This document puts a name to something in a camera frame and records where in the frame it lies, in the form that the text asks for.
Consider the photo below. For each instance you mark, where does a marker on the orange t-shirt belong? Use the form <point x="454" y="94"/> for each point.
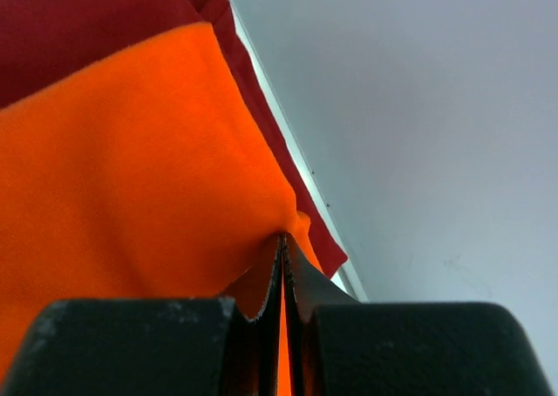
<point x="141" y="176"/>

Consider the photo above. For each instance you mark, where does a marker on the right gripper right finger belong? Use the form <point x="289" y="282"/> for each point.
<point x="339" y="346"/>

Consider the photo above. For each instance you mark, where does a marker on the folded dark red t-shirt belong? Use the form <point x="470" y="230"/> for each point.
<point x="43" y="41"/>

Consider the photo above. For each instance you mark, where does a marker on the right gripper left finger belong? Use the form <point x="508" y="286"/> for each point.
<point x="224" y="345"/>

